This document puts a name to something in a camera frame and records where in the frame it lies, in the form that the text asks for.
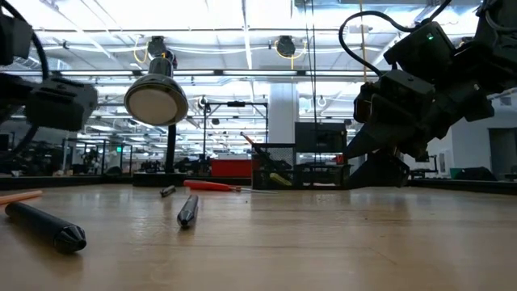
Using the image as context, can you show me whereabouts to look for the yellow hanging cable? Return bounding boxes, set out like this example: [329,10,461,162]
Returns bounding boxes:
[358,0,369,84]

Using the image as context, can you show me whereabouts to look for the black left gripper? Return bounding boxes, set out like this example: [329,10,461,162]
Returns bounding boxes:
[0,14,33,126]

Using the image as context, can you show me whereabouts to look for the metal desk lamp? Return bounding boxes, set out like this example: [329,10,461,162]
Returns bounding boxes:
[124,50,190,188]

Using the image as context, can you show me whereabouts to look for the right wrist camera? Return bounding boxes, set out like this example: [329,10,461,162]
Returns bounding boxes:
[354,70,436,135]

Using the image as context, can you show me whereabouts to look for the black camera rig frame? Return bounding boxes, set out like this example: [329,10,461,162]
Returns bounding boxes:
[203,100,270,146]

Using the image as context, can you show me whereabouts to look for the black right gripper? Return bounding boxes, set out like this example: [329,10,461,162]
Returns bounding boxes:
[343,22,494,190]

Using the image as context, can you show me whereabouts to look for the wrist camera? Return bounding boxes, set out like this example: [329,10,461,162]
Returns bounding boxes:
[354,70,436,135]
[26,77,99,133]

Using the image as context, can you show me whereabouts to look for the black computer tower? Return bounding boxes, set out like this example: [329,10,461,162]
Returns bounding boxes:
[294,122,348,167]

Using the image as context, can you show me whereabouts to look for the black bag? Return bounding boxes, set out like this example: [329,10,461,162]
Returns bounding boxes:
[454,166,498,182]

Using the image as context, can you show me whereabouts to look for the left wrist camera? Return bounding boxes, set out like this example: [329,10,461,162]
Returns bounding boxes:
[26,77,99,133]

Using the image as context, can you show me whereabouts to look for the black mesh desk organizer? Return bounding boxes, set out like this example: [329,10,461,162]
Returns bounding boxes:
[251,142,352,191]

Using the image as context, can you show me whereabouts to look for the red storage cabinet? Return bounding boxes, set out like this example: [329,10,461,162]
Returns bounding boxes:
[210,158,254,179]

